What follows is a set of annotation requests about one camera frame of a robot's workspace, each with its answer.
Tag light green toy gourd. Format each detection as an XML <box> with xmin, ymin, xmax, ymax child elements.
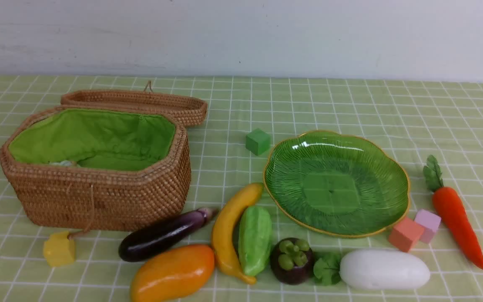
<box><xmin>238</xmin><ymin>205</ymin><xmax>273</xmax><ymax>276</ymax></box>

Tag yellow toy banana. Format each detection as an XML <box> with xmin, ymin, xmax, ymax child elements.
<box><xmin>211</xmin><ymin>183</ymin><xmax>263</xmax><ymax>285</ymax></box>

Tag dark purple toy mangosteen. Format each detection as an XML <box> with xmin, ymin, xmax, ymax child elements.
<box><xmin>270</xmin><ymin>237</ymin><xmax>316</xmax><ymax>285</ymax></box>

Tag purple toy eggplant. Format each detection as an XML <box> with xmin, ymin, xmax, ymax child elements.
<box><xmin>118</xmin><ymin>208</ymin><xmax>220</xmax><ymax>262</ymax></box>

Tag orange toy mango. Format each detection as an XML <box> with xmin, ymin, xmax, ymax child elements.
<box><xmin>129</xmin><ymin>244</ymin><xmax>215</xmax><ymax>302</ymax></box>

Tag white toy radish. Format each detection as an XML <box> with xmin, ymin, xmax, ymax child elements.
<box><xmin>313</xmin><ymin>249</ymin><xmax>431</xmax><ymax>290</ymax></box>

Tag green foam cube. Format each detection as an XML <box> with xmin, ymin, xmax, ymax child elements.
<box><xmin>245</xmin><ymin>128</ymin><xmax>271</xmax><ymax>156</ymax></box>

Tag woven rattan basket lid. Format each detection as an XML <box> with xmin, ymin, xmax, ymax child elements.
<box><xmin>60</xmin><ymin>81</ymin><xmax>208</xmax><ymax>127</ymax></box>

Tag green leaf-shaped glass plate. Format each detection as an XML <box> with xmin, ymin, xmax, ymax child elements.
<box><xmin>263</xmin><ymin>130</ymin><xmax>411</xmax><ymax>238</ymax></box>

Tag woven rattan basket green lining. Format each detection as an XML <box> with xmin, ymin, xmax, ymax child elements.
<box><xmin>0</xmin><ymin>105</ymin><xmax>192</xmax><ymax>232</ymax></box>

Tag coral orange foam cube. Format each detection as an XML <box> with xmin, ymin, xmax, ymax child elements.
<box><xmin>388</xmin><ymin>217</ymin><xmax>424</xmax><ymax>253</ymax></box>

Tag pink foam cube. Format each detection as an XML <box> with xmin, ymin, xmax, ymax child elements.
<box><xmin>414</xmin><ymin>209</ymin><xmax>441</xmax><ymax>244</ymax></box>

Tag orange toy carrot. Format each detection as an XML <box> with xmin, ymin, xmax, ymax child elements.
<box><xmin>422</xmin><ymin>155</ymin><xmax>483</xmax><ymax>270</ymax></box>

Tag green checkered tablecloth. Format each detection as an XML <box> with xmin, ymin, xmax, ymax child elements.
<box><xmin>0</xmin><ymin>75</ymin><xmax>483</xmax><ymax>302</ymax></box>

